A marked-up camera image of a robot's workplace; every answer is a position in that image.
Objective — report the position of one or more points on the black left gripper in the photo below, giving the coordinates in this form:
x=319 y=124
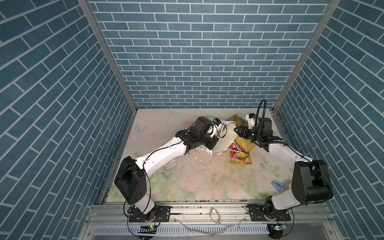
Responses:
x=213 y=139

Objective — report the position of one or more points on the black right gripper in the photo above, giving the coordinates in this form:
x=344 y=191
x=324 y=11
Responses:
x=243 y=132

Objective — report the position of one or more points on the white printed paper bag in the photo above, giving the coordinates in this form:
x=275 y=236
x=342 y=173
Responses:
x=223 y=144

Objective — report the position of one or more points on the yellow chips bag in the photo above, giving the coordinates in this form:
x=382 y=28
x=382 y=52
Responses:
x=247 y=145

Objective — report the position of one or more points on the orange Fox's fruits candy bag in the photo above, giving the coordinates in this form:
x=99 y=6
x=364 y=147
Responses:
x=239 y=156

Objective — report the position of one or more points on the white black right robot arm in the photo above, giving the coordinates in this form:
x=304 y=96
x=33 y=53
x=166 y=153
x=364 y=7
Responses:
x=310 y=183

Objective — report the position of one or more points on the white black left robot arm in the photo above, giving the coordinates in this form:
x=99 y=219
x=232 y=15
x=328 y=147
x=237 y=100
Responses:
x=133 y=174

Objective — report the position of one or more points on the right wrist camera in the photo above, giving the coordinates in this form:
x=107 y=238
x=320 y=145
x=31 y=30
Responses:
x=252 y=121

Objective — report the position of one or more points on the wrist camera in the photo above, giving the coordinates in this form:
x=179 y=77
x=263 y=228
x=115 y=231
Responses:
x=217 y=128
x=252 y=121

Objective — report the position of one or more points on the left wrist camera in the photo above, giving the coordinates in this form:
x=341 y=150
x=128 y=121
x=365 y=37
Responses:
x=217 y=128

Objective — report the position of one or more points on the rubber band on rail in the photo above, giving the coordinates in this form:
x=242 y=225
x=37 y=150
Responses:
x=215 y=216

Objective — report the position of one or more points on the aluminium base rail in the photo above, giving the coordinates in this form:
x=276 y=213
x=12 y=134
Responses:
x=198 y=213

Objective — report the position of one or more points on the white cable duct strip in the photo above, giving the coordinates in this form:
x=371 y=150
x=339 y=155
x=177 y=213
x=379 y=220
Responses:
x=181 y=231

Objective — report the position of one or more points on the aluminium right corner post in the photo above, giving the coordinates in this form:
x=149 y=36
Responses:
x=318 y=30

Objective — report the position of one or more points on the aluminium corner post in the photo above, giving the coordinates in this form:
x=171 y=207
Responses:
x=318 y=30
x=94 y=24

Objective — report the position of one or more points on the aluminium left corner post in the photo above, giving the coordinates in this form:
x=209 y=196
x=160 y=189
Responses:
x=94 y=24

